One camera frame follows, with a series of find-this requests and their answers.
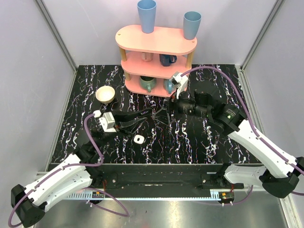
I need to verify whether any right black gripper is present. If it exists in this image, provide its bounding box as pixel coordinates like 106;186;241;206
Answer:
152;85;210;126

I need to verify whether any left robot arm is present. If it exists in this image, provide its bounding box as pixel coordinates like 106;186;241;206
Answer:
8;108;152;228

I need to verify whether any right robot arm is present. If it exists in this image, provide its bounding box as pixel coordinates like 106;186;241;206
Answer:
153;81;304;198

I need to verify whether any white earbud case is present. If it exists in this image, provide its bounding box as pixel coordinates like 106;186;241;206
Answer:
133;135;145;144

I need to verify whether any light blue butterfly mug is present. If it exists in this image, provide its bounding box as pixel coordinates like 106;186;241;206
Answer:
163;79;176;94

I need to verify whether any cream ceramic bowl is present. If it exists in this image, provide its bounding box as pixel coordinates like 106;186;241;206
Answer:
95;85;115;104

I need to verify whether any green glazed mug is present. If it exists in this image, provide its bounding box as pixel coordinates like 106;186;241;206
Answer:
140;76;157;93

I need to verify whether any dark blue mug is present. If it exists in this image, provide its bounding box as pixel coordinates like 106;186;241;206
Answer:
159;54;177;67

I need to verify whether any pink three-tier wooden shelf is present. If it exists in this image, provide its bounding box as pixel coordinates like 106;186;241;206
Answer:
115;25;197;97

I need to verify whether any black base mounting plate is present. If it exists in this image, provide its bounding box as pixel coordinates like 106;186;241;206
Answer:
90;164;244;198

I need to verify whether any pink mug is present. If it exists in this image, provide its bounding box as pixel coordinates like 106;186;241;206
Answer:
142;52;153;62

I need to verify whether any right blue plastic tumbler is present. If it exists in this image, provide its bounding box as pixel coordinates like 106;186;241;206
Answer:
183;11;201;40

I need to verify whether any blue plastic tumbler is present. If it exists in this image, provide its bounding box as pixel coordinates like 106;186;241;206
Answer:
183;11;201;40
137;0;157;34

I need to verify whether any left blue plastic tumbler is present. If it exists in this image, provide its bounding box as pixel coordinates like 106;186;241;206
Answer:
137;0;157;34

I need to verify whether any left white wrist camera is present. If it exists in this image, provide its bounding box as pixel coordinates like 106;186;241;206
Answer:
93;110;116;133

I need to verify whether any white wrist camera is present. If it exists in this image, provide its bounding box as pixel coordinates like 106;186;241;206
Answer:
169;72;188;100
93;110;116;133

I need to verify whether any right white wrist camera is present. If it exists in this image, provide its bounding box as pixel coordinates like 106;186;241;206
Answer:
169;72;188;100

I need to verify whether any aluminium rail frame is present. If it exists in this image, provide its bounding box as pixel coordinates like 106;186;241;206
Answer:
30;172;292;207

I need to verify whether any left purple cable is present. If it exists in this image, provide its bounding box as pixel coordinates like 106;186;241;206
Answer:
8;113;130;227

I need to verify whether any purple cable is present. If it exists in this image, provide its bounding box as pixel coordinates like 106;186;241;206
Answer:
8;113;130;227
181;66;304;207

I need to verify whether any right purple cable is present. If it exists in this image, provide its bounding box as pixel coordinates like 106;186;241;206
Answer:
181;66;304;207

